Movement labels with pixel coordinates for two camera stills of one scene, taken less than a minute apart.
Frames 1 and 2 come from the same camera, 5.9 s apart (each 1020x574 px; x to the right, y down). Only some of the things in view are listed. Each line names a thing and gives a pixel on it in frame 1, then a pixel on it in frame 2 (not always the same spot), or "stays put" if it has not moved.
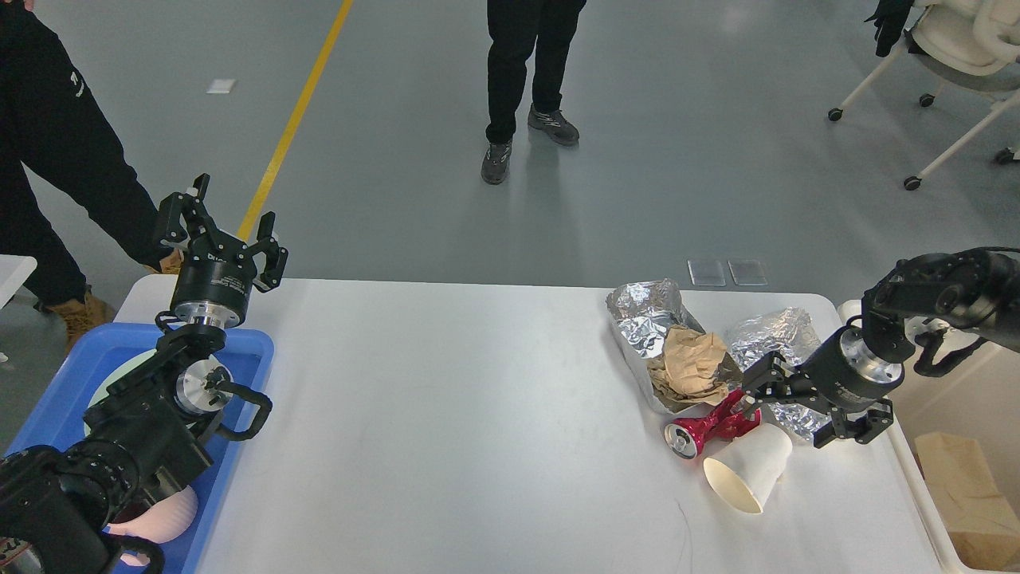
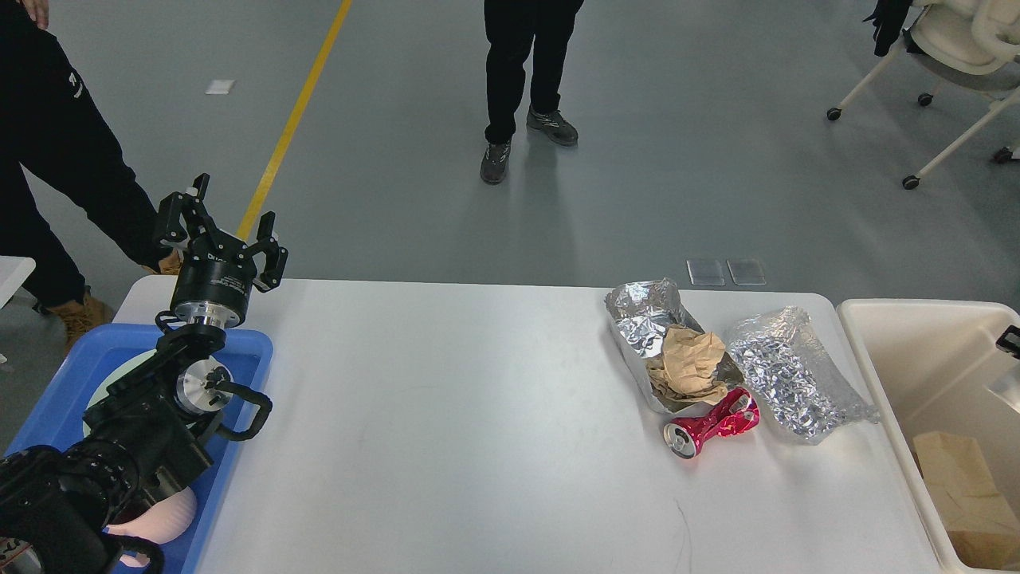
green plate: (113, 376) stays put
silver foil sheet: (791, 334) stays put
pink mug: (161, 523) stays put
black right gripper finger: (770, 378) -> (1010, 341)
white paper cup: (747, 469) -> (1005, 383)
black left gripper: (213, 281) stays put
